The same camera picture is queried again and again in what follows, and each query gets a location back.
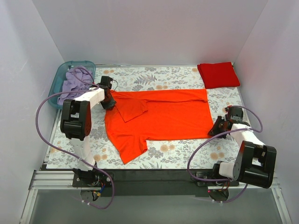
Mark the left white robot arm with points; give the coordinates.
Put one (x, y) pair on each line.
(76, 120)

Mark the floral patterned table mat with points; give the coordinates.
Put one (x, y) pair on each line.
(160, 154)

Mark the folded red t shirt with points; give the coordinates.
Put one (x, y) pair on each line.
(218, 75)

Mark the aluminium rail frame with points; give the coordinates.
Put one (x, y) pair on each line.
(150, 197)

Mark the orange t shirt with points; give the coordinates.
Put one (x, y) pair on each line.
(139, 116)

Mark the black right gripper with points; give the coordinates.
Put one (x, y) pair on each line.
(217, 128)

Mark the crumpled lavender t shirt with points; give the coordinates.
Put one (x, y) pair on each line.
(78, 78)

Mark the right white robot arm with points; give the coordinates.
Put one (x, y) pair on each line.
(255, 161)

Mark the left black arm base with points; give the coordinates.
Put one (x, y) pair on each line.
(91, 178)

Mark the teal plastic bin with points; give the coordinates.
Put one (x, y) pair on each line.
(60, 78)

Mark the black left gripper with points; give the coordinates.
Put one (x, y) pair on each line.
(109, 101)

